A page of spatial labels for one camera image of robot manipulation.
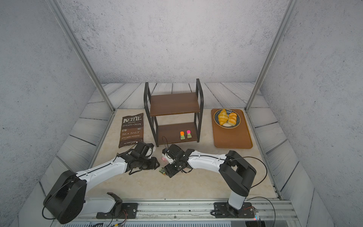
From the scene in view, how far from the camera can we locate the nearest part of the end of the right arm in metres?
0.62

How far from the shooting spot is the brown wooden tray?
3.30 ft

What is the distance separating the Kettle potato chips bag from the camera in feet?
3.33
